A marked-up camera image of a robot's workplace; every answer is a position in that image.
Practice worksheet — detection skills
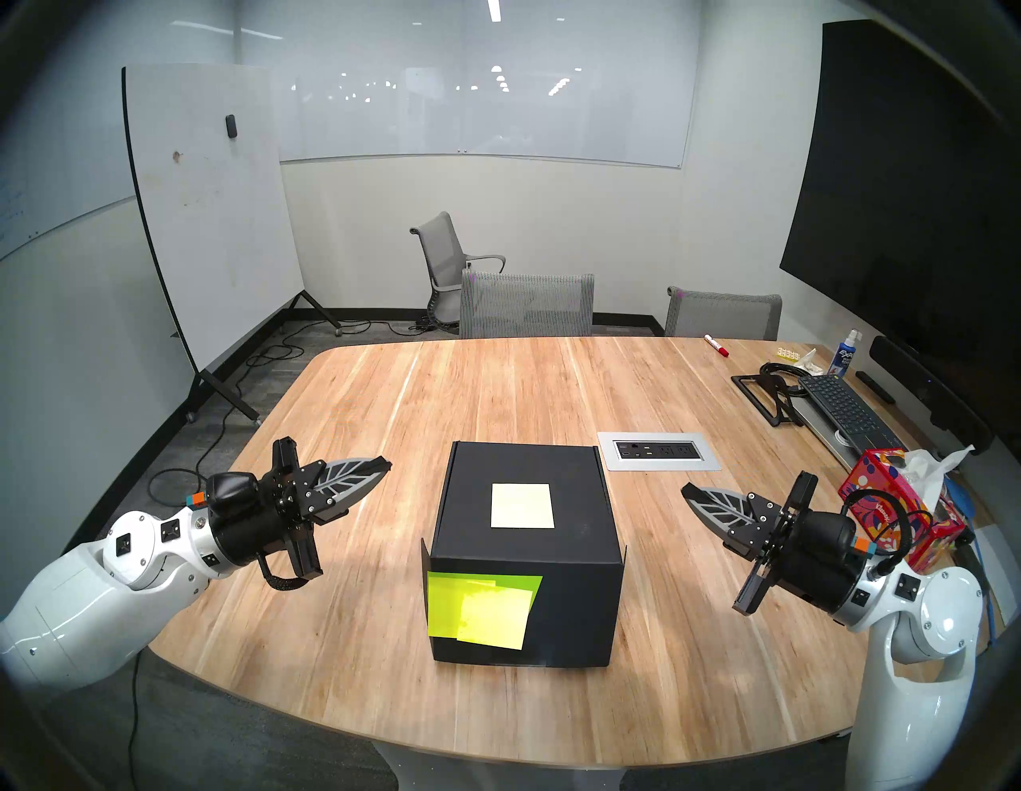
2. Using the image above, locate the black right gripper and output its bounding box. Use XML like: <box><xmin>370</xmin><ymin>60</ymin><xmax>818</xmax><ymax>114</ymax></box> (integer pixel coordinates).
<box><xmin>680</xmin><ymin>470</ymin><xmax>861</xmax><ymax>616</ymax></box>

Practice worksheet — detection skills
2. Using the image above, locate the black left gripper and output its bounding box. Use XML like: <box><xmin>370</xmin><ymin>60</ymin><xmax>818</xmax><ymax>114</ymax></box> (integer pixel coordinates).
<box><xmin>203</xmin><ymin>437</ymin><xmax>393</xmax><ymax>581</ymax></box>

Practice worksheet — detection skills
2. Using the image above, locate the black cardboard box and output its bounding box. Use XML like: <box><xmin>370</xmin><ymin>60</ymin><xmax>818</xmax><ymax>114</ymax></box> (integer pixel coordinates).
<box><xmin>421</xmin><ymin>441</ymin><xmax>627</xmax><ymax>669</ymax></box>

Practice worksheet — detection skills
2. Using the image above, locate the red floral tissue box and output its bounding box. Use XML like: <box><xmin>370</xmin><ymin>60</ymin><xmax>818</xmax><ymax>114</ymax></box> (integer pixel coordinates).
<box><xmin>838</xmin><ymin>448</ymin><xmax>968</xmax><ymax>573</ymax></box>

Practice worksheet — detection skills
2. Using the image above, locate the silver table power outlet panel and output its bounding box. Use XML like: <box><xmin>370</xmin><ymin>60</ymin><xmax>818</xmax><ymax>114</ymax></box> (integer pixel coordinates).
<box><xmin>598</xmin><ymin>431</ymin><xmax>722</xmax><ymax>472</ymax></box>

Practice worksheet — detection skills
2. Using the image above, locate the silver keyboard tray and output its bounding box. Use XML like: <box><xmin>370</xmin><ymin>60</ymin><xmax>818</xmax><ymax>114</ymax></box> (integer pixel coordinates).
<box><xmin>790</xmin><ymin>395</ymin><xmax>906</xmax><ymax>471</ymax></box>

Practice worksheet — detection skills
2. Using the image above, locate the black folding laptop stand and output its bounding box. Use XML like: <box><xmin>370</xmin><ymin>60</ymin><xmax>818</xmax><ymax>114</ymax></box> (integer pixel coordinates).
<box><xmin>731</xmin><ymin>372</ymin><xmax>806</xmax><ymax>428</ymax></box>

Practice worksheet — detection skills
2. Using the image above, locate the black keyboard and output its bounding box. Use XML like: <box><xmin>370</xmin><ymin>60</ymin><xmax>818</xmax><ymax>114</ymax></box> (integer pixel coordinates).
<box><xmin>798</xmin><ymin>373</ymin><xmax>906</xmax><ymax>451</ymax></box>

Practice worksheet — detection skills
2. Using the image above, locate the neon yellow sticky note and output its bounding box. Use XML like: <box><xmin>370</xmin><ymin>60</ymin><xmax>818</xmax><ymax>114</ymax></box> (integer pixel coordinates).
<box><xmin>428</xmin><ymin>572</ymin><xmax>544</xmax><ymax>651</ymax></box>

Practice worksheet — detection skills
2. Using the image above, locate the pale square sticky note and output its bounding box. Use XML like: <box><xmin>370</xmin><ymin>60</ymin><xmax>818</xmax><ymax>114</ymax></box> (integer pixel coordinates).
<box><xmin>491</xmin><ymin>482</ymin><xmax>555</xmax><ymax>530</ymax></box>

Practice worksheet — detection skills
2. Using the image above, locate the whiteboard cleaner spray bottle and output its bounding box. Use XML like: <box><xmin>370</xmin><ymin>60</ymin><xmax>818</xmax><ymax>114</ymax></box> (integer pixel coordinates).
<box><xmin>827</xmin><ymin>329</ymin><xmax>864</xmax><ymax>378</ymax></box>

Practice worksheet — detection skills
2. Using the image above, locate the white tissue sheet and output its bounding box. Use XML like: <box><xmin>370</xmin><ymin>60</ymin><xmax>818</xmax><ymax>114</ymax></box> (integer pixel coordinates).
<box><xmin>900</xmin><ymin>444</ymin><xmax>977</xmax><ymax>511</ymax></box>

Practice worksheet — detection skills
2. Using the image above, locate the grey mesh office chair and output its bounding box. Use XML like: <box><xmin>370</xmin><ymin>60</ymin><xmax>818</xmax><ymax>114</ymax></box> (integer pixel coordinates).
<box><xmin>459</xmin><ymin>270</ymin><xmax>596</xmax><ymax>339</ymax></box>
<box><xmin>664</xmin><ymin>286</ymin><xmax>783</xmax><ymax>340</ymax></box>

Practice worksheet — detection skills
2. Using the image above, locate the blue plastic swatter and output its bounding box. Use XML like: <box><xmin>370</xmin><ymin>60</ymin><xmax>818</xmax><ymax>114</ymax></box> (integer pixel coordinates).
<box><xmin>948</xmin><ymin>477</ymin><xmax>999</xmax><ymax>647</ymax></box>

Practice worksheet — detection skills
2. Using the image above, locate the black video conference bar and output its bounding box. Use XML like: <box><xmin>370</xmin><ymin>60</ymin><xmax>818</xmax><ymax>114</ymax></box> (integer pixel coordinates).
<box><xmin>868</xmin><ymin>335</ymin><xmax>995</xmax><ymax>455</ymax></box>

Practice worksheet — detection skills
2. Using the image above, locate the grey office chair with armrests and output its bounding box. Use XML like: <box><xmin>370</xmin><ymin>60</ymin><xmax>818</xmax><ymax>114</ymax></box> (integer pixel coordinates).
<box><xmin>409</xmin><ymin>211</ymin><xmax>507</xmax><ymax>328</ymax></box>

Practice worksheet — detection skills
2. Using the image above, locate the white paper sheet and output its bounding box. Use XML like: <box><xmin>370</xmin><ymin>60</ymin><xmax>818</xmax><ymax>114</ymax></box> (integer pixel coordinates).
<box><xmin>977</xmin><ymin>526</ymin><xmax>1021</xmax><ymax>623</ymax></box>

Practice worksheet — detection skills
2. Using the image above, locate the mobile whiteboard on stand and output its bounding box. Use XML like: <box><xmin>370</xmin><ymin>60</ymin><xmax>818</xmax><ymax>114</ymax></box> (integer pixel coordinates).
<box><xmin>121</xmin><ymin>64</ymin><xmax>344</xmax><ymax>423</ymax></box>

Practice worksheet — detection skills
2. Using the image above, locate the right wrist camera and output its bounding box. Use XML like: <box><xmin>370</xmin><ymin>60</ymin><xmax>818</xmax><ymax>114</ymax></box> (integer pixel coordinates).
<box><xmin>810</xmin><ymin>510</ymin><xmax>876</xmax><ymax>559</ymax></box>

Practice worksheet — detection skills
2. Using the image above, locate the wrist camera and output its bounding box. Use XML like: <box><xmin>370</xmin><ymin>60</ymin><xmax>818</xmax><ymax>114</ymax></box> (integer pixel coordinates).
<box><xmin>810</xmin><ymin>510</ymin><xmax>876</xmax><ymax>559</ymax></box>
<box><xmin>187</xmin><ymin>472</ymin><xmax>262</xmax><ymax>515</ymax></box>

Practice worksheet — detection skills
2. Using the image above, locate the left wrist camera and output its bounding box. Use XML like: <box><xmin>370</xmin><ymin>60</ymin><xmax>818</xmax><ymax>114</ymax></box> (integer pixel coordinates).
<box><xmin>187</xmin><ymin>472</ymin><xmax>262</xmax><ymax>515</ymax></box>

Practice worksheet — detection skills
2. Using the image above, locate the black floor cable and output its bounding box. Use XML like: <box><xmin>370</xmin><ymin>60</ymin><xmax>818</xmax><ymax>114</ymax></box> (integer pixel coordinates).
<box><xmin>148</xmin><ymin>317</ymin><xmax>432</xmax><ymax>511</ymax></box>

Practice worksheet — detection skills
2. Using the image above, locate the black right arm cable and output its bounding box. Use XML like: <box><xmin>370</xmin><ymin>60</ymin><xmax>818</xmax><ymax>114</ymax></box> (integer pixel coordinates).
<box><xmin>842</xmin><ymin>486</ymin><xmax>934</xmax><ymax>577</ymax></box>

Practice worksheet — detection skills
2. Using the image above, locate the large black wall screen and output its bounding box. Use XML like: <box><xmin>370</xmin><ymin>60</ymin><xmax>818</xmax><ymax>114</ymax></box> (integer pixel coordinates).
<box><xmin>779</xmin><ymin>20</ymin><xmax>1021</xmax><ymax>399</ymax></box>

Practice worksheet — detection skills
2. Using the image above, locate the large wall glass whiteboard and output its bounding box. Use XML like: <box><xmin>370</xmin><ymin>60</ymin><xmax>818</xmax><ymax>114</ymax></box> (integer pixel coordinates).
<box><xmin>239</xmin><ymin>0</ymin><xmax>703</xmax><ymax>168</ymax></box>

